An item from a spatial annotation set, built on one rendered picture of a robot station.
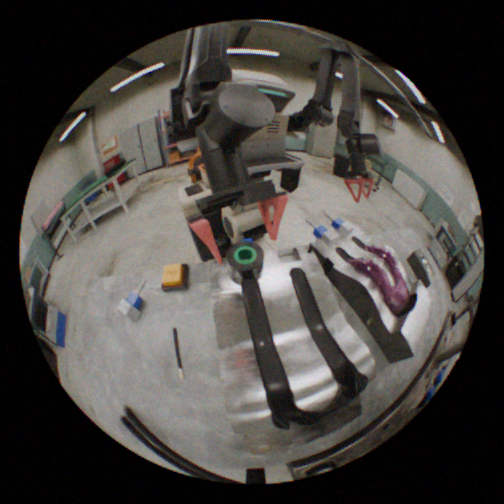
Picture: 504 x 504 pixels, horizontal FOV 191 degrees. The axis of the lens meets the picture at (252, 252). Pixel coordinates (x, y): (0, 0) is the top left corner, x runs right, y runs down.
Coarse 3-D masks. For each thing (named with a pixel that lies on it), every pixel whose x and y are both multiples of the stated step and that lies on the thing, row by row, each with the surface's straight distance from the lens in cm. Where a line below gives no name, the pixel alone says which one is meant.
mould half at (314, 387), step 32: (224, 288) 32; (288, 288) 33; (320, 288) 36; (224, 320) 30; (288, 320) 31; (224, 352) 29; (288, 352) 29; (352, 352) 31; (224, 384) 27; (256, 384) 26; (320, 384) 27; (256, 416) 26; (352, 416) 44; (256, 448) 40; (288, 448) 41
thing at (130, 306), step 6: (144, 282) 50; (132, 294) 50; (138, 294) 50; (126, 300) 51; (132, 300) 49; (138, 300) 49; (120, 306) 50; (126, 306) 48; (132, 306) 47; (138, 306) 49; (126, 312) 47; (132, 312) 48; (138, 312) 50; (132, 318) 49
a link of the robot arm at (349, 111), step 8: (336, 48) 65; (344, 48) 64; (344, 56) 65; (352, 56) 65; (344, 64) 63; (352, 64) 63; (360, 64) 72; (344, 72) 62; (352, 72) 61; (344, 80) 60; (352, 80) 59; (344, 88) 59; (352, 88) 58; (344, 96) 57; (352, 96) 56; (344, 104) 56; (352, 104) 55; (344, 112) 55; (352, 112) 54; (344, 120) 54; (352, 120) 53; (352, 128) 53
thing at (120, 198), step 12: (120, 168) 328; (108, 180) 314; (84, 192) 412; (120, 192) 316; (72, 204) 415; (84, 204) 386; (108, 204) 392; (120, 204) 327; (84, 216) 503; (96, 216) 383; (96, 228) 399
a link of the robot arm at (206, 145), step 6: (198, 126) 23; (198, 132) 23; (204, 132) 22; (198, 138) 23; (204, 138) 22; (204, 144) 21; (210, 144) 21; (216, 144) 20; (240, 144) 22; (204, 150) 21; (210, 150) 21; (228, 150) 21
